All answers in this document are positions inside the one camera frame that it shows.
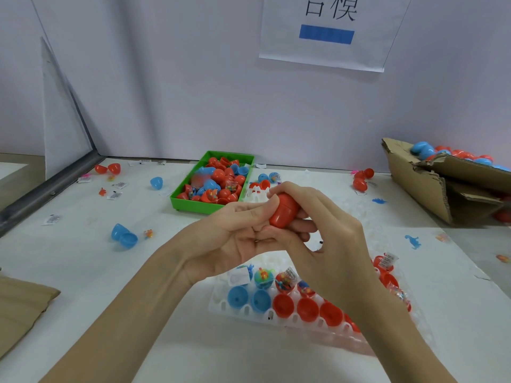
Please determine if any green plastic tray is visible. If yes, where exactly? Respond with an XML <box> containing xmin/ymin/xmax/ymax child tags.
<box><xmin>170</xmin><ymin>151</ymin><xmax>257</xmax><ymax>215</ymax></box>

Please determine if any flat brown cardboard sheet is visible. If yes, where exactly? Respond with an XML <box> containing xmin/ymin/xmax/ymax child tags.
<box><xmin>0</xmin><ymin>272</ymin><xmax>62</xmax><ymax>360</ymax></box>

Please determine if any cardboard box of capsules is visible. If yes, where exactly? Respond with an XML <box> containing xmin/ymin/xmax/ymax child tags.
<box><xmin>382</xmin><ymin>138</ymin><xmax>511</xmax><ymax>227</ymax></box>

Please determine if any pile of finished eggs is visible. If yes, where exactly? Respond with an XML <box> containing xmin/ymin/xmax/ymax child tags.
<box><xmin>410</xmin><ymin>141</ymin><xmax>511</xmax><ymax>172</ymax></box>

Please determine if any person's right hand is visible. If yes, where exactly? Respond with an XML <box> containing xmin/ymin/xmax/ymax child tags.
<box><xmin>267</xmin><ymin>181</ymin><xmax>380</xmax><ymax>316</ymax></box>

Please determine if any person's left hand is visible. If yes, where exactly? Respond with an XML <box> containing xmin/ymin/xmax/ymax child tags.
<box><xmin>170</xmin><ymin>187</ymin><xmax>320</xmax><ymax>288</ymax></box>

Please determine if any person's left forearm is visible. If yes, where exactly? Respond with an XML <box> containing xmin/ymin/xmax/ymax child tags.
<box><xmin>40</xmin><ymin>239</ymin><xmax>201</xmax><ymax>383</ymax></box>

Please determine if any small capsule cluster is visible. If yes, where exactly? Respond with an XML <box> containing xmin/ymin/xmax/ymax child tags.
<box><xmin>251</xmin><ymin>172</ymin><xmax>282</xmax><ymax>190</ymax></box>

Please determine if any clear triangular panel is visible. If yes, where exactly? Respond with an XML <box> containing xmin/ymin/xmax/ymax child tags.
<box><xmin>42</xmin><ymin>37</ymin><xmax>95</xmax><ymax>180</ymax></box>

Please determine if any blue egg shell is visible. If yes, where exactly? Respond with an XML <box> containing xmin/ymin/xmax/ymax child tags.
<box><xmin>111</xmin><ymin>223</ymin><xmax>139</xmax><ymax>249</ymax></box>

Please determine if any grey metal rail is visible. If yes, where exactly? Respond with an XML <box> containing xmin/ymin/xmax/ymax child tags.
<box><xmin>0</xmin><ymin>151</ymin><xmax>103</xmax><ymax>235</ymax></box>

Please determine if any clear plastic egg tray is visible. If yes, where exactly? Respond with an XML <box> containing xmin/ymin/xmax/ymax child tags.
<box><xmin>209</xmin><ymin>187</ymin><xmax>436</xmax><ymax>356</ymax></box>

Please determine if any person's right forearm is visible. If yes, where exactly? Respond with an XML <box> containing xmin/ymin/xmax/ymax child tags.
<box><xmin>343</xmin><ymin>275</ymin><xmax>456</xmax><ymax>383</ymax></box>

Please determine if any white paper sign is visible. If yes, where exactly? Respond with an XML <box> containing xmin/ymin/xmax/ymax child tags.
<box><xmin>259</xmin><ymin>0</ymin><xmax>414</xmax><ymax>73</ymax></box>

